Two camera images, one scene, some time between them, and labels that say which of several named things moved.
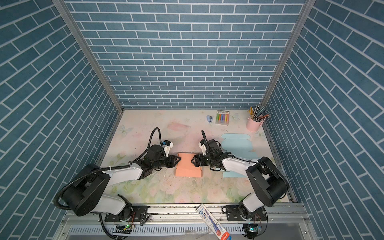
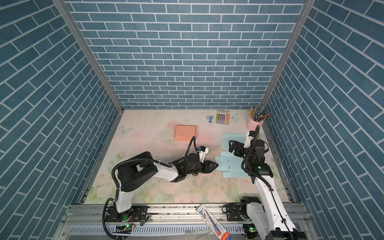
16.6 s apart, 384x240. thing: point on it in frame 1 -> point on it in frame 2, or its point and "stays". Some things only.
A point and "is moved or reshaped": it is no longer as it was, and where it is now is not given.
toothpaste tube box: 221,232 stays
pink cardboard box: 185,168 is moved or reshaped
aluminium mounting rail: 183,222 stays
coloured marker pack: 222,117 stays
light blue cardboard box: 239,145 stays
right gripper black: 196,160 -> 238,152
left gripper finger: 174,159 -> 211,164
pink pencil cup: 253,126 stays
